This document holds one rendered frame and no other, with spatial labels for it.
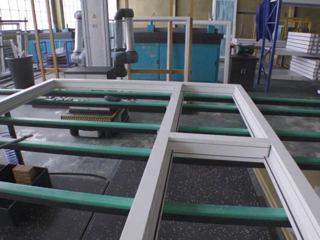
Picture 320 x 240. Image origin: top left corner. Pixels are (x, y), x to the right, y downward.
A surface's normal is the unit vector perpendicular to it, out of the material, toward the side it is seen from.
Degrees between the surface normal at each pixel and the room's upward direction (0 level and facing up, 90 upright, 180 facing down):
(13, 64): 94
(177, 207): 0
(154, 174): 0
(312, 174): 0
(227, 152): 90
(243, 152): 90
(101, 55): 90
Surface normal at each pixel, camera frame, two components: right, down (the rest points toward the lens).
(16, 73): 0.02, 0.45
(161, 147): 0.00, -0.92
